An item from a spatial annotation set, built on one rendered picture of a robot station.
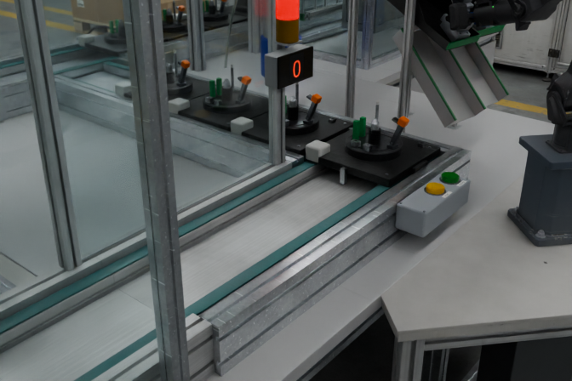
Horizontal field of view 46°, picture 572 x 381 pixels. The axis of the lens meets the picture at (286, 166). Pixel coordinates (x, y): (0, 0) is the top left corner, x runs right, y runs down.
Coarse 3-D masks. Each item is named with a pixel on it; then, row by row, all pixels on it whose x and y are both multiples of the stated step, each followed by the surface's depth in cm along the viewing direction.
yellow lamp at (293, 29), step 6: (276, 18) 145; (276, 24) 144; (282, 24) 143; (288, 24) 143; (294, 24) 143; (276, 30) 145; (282, 30) 144; (288, 30) 143; (294, 30) 144; (276, 36) 146; (282, 36) 144; (288, 36) 144; (294, 36) 144; (282, 42) 145; (288, 42) 144; (294, 42) 145
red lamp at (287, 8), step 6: (276, 0) 142; (282, 0) 141; (288, 0) 141; (294, 0) 141; (276, 6) 143; (282, 6) 141; (288, 6) 141; (294, 6) 142; (276, 12) 143; (282, 12) 142; (288, 12) 142; (294, 12) 142; (282, 18) 142; (288, 18) 142; (294, 18) 143
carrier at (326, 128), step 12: (288, 108) 177; (300, 108) 192; (288, 120) 174; (300, 120) 178; (312, 120) 176; (324, 120) 184; (336, 120) 184; (288, 132) 174; (300, 132) 174; (312, 132) 176; (324, 132) 176; (336, 132) 176; (288, 144) 169; (300, 144) 169
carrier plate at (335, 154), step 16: (352, 128) 178; (368, 128) 178; (336, 144) 169; (416, 144) 169; (320, 160) 162; (336, 160) 160; (352, 160) 160; (400, 160) 160; (416, 160) 160; (368, 176) 154; (384, 176) 152; (400, 176) 154
